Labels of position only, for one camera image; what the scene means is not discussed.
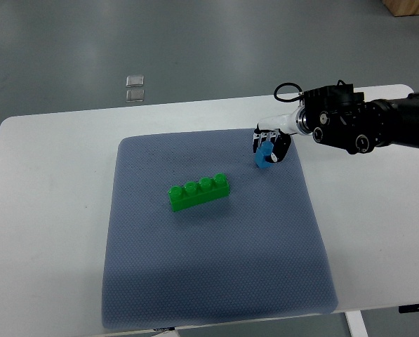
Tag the black table control panel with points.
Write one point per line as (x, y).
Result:
(403, 309)

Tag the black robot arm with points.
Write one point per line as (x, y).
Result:
(338, 116)

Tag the small blue block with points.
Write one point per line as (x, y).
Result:
(262, 153)

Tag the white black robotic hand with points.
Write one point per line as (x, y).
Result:
(279, 131)

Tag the long green block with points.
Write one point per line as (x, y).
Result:
(194, 193)

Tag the lower metal floor plate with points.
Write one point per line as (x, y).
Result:
(135, 95)

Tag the white table leg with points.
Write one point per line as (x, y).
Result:
(356, 324)

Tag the wooden box corner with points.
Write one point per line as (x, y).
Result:
(400, 8)

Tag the blue-grey textured mat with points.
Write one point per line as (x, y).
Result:
(257, 253)

